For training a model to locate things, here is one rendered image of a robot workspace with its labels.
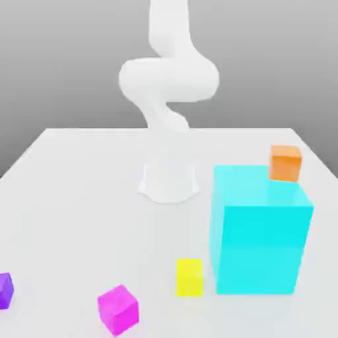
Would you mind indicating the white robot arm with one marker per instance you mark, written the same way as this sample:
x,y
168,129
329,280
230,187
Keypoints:
x,y
169,76

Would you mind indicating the large cyan box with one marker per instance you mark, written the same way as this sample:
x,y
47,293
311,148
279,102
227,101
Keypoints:
x,y
261,243

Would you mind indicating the small purple cube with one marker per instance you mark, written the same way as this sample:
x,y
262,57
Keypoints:
x,y
4,290

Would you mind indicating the small magenta cube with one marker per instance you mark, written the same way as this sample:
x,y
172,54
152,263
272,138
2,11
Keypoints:
x,y
118,310

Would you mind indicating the small orange cube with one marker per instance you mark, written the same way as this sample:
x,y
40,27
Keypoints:
x,y
285,165

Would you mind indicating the small yellow cube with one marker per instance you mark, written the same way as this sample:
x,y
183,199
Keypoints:
x,y
189,278

